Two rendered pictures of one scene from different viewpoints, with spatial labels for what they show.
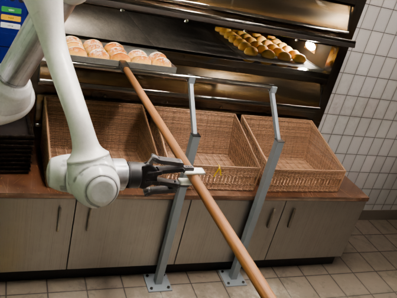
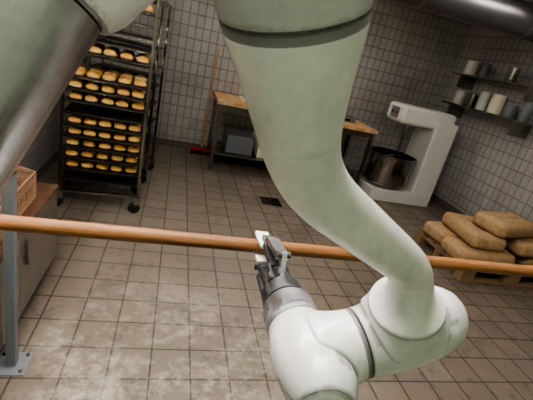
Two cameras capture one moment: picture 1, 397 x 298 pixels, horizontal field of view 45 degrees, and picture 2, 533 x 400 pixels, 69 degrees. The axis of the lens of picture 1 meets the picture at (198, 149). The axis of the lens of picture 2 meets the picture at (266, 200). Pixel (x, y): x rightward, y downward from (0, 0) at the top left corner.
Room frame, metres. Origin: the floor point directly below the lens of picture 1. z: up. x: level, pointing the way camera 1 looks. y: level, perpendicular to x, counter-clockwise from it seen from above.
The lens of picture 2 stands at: (1.13, 0.76, 1.59)
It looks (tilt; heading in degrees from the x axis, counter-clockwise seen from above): 21 degrees down; 280
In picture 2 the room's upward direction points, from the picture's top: 13 degrees clockwise
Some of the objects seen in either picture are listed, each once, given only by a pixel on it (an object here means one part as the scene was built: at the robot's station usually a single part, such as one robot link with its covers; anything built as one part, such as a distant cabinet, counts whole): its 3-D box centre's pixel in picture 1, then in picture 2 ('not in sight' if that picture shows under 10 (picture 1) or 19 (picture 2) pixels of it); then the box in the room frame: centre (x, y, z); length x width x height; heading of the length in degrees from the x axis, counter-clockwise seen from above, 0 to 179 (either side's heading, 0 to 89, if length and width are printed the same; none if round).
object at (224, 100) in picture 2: not in sight; (287, 142); (1.97, -4.65, 0.45); 2.20 x 0.80 x 0.90; 26
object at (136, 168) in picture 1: (141, 175); (279, 290); (1.17, 0.14, 1.19); 0.09 x 0.07 x 0.08; 117
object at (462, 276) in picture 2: not in sight; (485, 258); (-0.57, -3.43, 0.07); 1.20 x 0.80 x 0.14; 26
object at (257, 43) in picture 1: (259, 42); not in sight; (3.37, -0.22, 1.21); 0.61 x 0.48 x 0.06; 26
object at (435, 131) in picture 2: not in sight; (404, 154); (0.36, -4.98, 0.66); 1.00 x 0.66 x 1.32; 26
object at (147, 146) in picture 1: (99, 141); not in sight; (2.23, 0.52, 0.72); 0.56 x 0.49 x 0.28; 117
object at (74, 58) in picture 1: (114, 51); not in sight; (2.30, 0.53, 1.19); 0.55 x 0.36 x 0.03; 117
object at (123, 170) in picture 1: (116, 174); (290, 316); (1.14, 0.20, 1.19); 0.09 x 0.06 x 0.09; 27
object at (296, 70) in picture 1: (201, 57); not in sight; (2.75, 0.12, 1.16); 1.80 x 0.06 x 0.04; 116
